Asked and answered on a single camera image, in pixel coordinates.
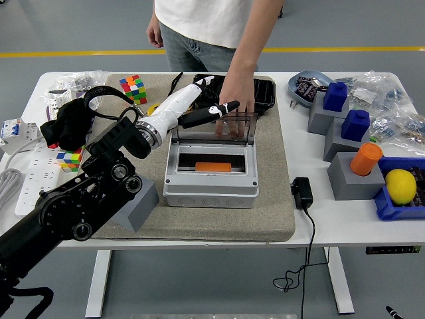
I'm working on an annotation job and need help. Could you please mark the black power adapter plug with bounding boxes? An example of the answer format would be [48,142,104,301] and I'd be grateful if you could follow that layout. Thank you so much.
[290,177,314,210]

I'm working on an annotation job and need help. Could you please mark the light blue bowl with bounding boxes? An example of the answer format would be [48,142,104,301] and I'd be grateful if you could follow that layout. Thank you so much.
[288,68,336,108]

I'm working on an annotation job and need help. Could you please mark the white table leg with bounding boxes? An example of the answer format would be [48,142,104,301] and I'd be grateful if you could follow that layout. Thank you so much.
[323,247,355,315]
[84,249,112,318]

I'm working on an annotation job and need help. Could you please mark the transparent hinged box lid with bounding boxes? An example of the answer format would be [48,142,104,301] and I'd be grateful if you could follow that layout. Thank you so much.
[172,112,259,147]

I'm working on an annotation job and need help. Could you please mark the orange cylinder battery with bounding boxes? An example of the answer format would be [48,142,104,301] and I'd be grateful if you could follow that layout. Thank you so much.
[349,143,384,176]
[195,161,232,173]

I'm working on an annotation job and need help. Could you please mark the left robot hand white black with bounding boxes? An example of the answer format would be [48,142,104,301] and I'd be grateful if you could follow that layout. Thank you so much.
[145,75,240,142]

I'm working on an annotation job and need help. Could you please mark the black plastic tray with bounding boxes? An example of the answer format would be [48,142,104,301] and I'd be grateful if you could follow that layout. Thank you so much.
[192,73,277,117]

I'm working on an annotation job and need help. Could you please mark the black table control panel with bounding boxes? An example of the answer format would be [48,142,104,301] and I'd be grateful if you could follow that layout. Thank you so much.
[365,245,420,255]

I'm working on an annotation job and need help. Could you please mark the white power strip cable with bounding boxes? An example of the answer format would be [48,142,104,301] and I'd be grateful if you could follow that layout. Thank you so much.
[0,146,44,213]

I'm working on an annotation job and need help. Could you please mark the person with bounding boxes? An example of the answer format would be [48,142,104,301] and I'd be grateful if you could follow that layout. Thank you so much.
[146,0,287,139]

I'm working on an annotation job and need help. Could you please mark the blue plastic bin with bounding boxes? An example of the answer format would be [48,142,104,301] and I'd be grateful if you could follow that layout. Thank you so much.
[372,156,425,222]

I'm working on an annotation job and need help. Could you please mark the dark printed packets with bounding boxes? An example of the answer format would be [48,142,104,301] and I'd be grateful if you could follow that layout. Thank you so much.
[294,75,328,100]

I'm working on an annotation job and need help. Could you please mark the grey electrical enclosure box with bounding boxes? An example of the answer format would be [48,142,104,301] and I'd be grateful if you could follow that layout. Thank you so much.
[162,141,260,209]

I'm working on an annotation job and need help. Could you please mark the clear bags of small parts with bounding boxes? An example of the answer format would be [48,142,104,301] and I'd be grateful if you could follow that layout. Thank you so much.
[335,70,425,147]

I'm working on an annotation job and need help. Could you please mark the multicolour puzzle cube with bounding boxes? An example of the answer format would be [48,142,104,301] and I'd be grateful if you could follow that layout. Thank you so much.
[119,74,148,106]
[56,146,84,173]

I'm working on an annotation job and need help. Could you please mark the black adapter cord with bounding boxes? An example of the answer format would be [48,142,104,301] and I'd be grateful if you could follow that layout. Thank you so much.
[272,207,330,319]

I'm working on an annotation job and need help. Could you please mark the grey-brown table mat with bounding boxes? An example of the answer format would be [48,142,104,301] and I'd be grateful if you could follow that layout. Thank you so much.
[62,73,296,241]

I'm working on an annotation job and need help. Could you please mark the grey holder block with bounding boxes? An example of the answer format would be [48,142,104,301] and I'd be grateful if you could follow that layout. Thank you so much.
[307,91,350,136]
[323,116,371,163]
[111,175,161,233]
[327,152,388,201]

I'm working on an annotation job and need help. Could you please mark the black cloth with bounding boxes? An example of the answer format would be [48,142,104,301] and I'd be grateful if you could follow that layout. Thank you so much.
[39,98,96,150]

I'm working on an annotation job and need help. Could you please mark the person's left hand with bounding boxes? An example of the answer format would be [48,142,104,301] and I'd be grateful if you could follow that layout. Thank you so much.
[214,74,257,139]

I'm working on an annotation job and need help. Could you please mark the white purple packaged item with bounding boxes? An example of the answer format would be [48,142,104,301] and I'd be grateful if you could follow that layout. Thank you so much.
[44,88,100,121]

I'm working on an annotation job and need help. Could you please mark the clear bag with dark parts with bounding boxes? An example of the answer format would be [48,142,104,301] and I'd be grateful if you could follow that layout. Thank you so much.
[54,70,109,92]

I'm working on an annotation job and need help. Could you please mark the person's right hand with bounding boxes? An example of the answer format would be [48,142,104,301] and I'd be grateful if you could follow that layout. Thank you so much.
[146,15,165,49]

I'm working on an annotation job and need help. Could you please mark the yellow lemon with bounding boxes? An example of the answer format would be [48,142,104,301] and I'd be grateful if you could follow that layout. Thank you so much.
[384,168,417,205]

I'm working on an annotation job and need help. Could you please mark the white power strip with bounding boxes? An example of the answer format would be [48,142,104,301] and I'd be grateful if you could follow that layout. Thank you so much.
[15,142,62,217]

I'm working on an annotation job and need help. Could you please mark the white circuit breaker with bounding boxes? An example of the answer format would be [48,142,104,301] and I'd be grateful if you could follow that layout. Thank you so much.
[0,116,44,156]

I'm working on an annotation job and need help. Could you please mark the blue battery block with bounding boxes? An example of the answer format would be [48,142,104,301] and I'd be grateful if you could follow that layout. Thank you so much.
[323,81,349,112]
[341,110,371,141]

